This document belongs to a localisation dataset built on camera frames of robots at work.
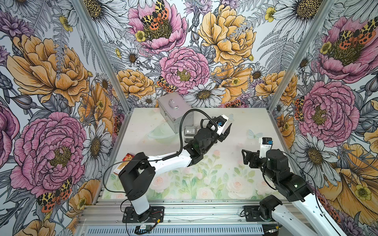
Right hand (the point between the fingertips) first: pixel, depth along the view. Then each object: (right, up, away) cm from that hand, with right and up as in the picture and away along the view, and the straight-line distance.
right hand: (248, 154), depth 74 cm
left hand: (-12, +16, +2) cm, 20 cm away
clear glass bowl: (-49, +7, +33) cm, 60 cm away
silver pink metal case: (-42, +26, +28) cm, 56 cm away
